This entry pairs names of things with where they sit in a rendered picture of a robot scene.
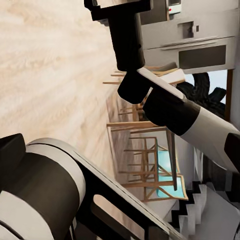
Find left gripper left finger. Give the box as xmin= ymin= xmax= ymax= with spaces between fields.
xmin=0 ymin=133 xmax=26 ymax=193

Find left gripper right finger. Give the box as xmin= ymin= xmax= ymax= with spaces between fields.
xmin=224 ymin=132 xmax=240 ymax=173

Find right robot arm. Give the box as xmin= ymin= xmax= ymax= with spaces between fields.
xmin=84 ymin=0 xmax=240 ymax=172

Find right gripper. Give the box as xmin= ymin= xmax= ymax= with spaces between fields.
xmin=84 ymin=0 xmax=154 ymax=52

